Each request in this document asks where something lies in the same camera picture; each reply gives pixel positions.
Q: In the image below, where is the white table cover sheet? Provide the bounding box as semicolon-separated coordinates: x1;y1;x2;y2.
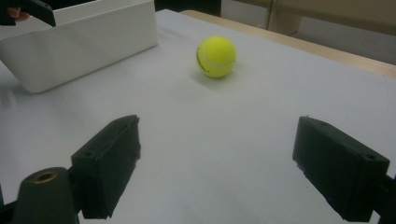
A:
0;8;396;224

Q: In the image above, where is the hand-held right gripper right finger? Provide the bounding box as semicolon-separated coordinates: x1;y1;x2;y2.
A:
291;115;391;223

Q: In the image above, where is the yellow tennis ball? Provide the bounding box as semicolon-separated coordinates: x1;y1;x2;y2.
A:
195;35;238;79

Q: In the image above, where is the light wooden shelf unit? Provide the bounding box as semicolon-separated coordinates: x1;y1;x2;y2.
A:
230;0;396;37

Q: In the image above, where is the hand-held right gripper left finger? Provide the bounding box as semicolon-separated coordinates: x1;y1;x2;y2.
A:
70;114;142;220

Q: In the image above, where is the white plastic bin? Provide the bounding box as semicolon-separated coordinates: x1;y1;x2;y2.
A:
0;0;159;94

